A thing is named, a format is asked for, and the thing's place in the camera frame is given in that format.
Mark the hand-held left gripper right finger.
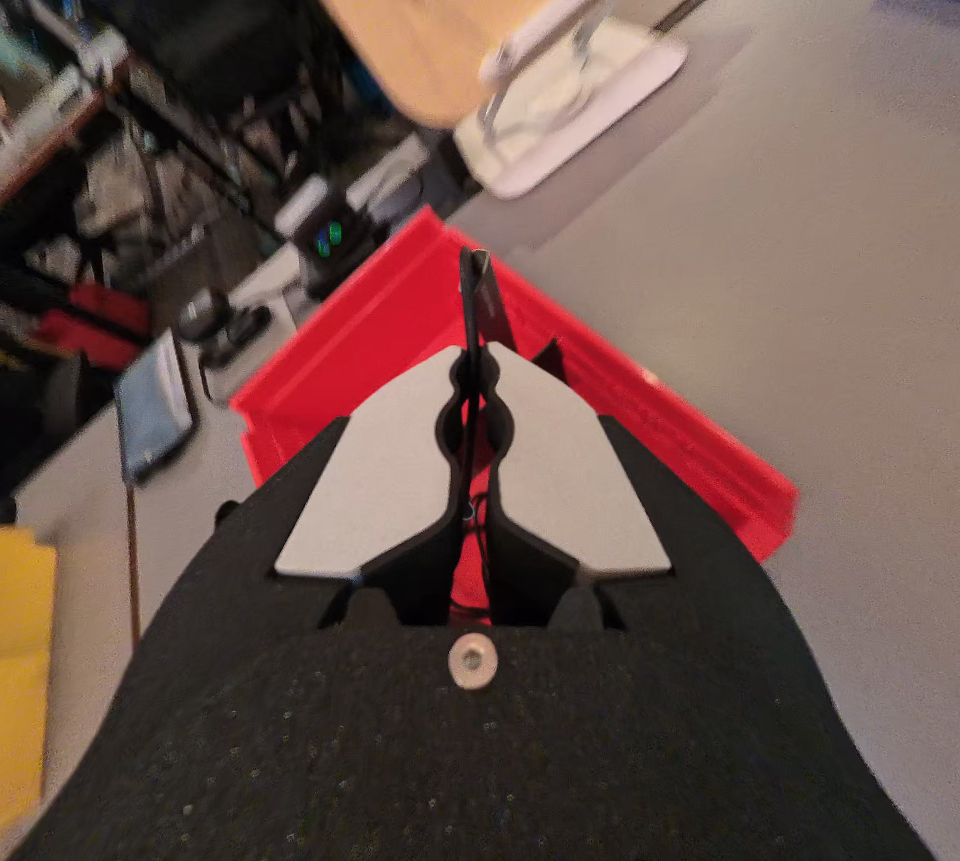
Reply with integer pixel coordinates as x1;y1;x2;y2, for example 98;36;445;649
487;342;674;627

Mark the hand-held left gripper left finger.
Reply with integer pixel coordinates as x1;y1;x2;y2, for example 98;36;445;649
272;343;462;627

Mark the red plastic bin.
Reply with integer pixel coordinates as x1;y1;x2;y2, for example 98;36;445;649
228;204;799;641

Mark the grey hub with black cable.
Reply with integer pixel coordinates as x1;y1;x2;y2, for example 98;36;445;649
456;246;520;624

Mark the grey pouch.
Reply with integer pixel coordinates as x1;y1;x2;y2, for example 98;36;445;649
112;327;201;485

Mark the black device with green lights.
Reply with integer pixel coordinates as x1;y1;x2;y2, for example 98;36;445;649
300;210;370;301

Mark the red plastic object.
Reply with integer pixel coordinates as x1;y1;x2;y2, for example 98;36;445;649
36;279;153;372

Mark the yellow plastic bin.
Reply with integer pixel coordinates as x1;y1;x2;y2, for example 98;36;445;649
0;525;60;826

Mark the black power adapter with cable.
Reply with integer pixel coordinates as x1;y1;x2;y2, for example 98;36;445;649
174;285;276;406

